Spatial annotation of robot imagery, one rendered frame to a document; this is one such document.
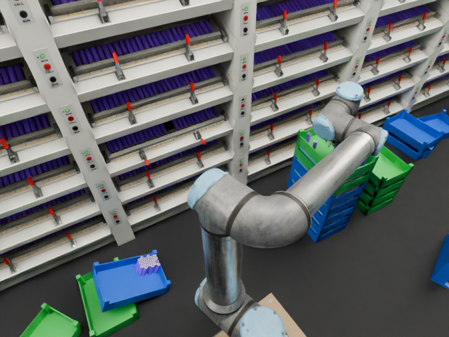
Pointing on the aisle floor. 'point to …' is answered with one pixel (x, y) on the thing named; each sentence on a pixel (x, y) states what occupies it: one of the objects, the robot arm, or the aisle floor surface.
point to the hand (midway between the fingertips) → (337, 144)
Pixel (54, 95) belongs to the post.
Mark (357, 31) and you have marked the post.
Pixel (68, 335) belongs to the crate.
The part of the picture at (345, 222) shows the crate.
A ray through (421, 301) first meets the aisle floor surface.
